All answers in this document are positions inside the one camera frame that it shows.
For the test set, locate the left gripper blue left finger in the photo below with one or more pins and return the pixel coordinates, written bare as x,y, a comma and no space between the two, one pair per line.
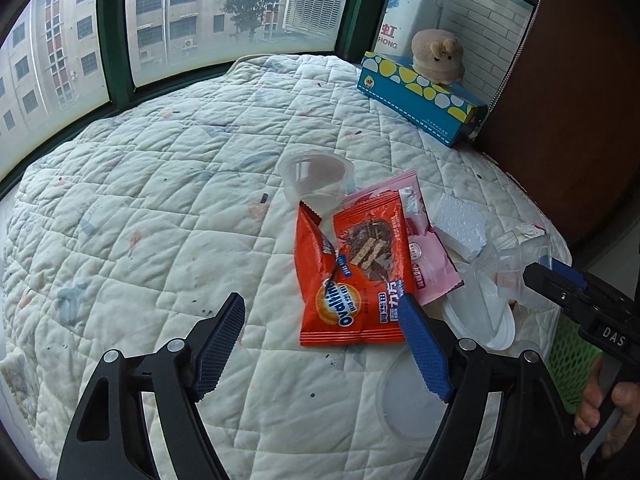
108,438

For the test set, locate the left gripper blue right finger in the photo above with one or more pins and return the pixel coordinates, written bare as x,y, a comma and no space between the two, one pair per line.
533,437

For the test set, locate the pink snack wrapper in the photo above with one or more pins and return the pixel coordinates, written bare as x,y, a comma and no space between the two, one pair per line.
433,270

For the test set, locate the orange Ovaltine snack wrapper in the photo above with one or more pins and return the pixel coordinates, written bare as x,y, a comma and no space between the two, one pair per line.
351,288

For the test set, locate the green plastic mesh basket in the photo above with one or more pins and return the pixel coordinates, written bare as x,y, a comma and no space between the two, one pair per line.
569,363

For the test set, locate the clear plastic clamshell container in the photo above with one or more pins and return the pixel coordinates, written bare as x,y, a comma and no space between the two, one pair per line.
503,261

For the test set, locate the clear round plastic lid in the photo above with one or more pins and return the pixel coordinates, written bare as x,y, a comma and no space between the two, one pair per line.
407,410

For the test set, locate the white plastic cup lid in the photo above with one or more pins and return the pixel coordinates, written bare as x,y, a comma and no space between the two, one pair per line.
476,311

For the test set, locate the white foam piece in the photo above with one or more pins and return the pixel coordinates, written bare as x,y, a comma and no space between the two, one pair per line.
461,226

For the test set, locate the white quilted mattress pad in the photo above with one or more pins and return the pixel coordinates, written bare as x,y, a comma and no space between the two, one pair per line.
128,235

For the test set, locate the brown wooden wardrobe panel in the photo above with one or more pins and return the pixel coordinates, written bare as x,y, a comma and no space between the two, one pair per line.
566,123

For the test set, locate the blue yellow tissue box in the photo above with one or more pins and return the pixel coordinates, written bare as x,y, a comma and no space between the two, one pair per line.
447,113

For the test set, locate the beige plush toy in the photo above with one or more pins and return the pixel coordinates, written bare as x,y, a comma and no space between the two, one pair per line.
437,55

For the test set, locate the clear plastic cup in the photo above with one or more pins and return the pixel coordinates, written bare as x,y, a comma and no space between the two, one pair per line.
319,179

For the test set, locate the green window frame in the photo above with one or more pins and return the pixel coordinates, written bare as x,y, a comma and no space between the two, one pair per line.
65,63

